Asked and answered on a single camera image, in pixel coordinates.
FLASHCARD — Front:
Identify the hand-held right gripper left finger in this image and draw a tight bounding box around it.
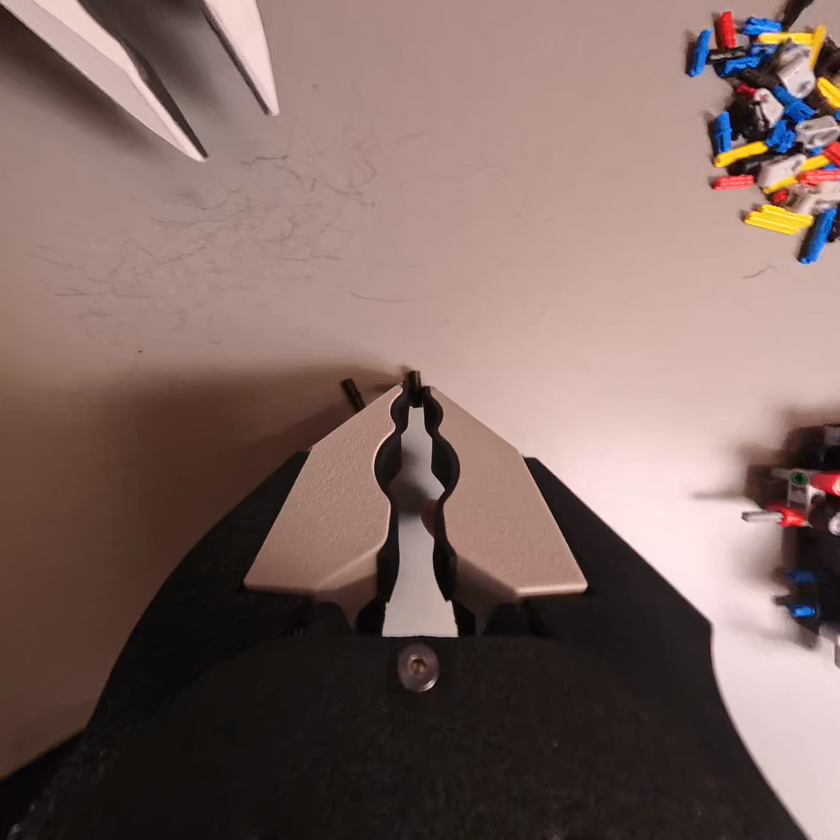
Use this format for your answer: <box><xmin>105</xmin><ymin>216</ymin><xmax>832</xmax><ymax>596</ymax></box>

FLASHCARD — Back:
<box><xmin>243</xmin><ymin>384</ymin><xmax>406</xmax><ymax>634</ymax></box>

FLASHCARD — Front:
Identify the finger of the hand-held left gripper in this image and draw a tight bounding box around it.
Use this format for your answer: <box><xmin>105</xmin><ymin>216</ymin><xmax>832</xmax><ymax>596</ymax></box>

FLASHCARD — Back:
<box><xmin>0</xmin><ymin>0</ymin><xmax>210</xmax><ymax>163</ymax></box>
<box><xmin>197</xmin><ymin>0</ymin><xmax>281</xmax><ymax>118</ymax></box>

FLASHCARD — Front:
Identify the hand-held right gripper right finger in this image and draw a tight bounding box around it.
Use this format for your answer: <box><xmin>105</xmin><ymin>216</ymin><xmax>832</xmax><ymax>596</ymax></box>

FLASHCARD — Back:
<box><xmin>423</xmin><ymin>385</ymin><xmax>589</xmax><ymax>636</ymax></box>

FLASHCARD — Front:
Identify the pile of coloured lego pins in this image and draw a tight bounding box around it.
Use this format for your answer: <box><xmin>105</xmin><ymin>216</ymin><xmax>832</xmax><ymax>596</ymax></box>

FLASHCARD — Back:
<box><xmin>684</xmin><ymin>0</ymin><xmax>840</xmax><ymax>265</ymax></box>

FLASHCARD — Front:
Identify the lego car chassis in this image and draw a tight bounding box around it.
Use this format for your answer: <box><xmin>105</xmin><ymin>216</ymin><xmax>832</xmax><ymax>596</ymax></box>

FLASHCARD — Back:
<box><xmin>742</xmin><ymin>423</ymin><xmax>840</xmax><ymax>667</ymax></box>

